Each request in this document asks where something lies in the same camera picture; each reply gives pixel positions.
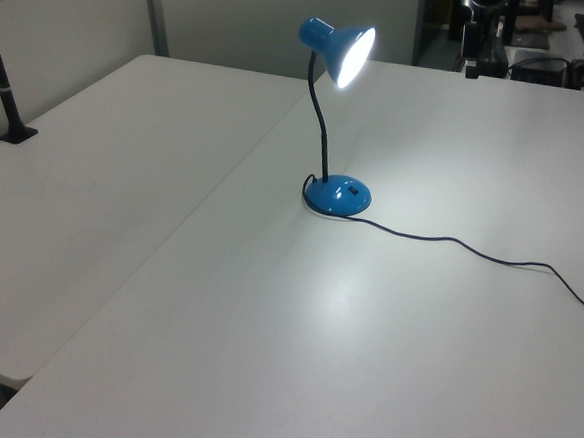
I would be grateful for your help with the blue desk lamp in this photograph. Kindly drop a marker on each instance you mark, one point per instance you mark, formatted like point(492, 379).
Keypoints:
point(337, 196)

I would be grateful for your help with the black camera stand with clamp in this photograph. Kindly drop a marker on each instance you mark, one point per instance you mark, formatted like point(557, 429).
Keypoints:
point(4, 92)

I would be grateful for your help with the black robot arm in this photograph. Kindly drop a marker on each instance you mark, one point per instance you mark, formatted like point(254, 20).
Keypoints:
point(482, 4)

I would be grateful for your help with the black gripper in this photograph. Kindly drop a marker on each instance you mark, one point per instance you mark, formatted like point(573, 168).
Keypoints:
point(484, 44)

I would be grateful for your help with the black electronics box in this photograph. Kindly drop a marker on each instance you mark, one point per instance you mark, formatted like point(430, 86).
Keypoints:
point(538, 71)

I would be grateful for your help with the grey metal partition post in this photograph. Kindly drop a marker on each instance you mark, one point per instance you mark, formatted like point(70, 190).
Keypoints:
point(156, 11)

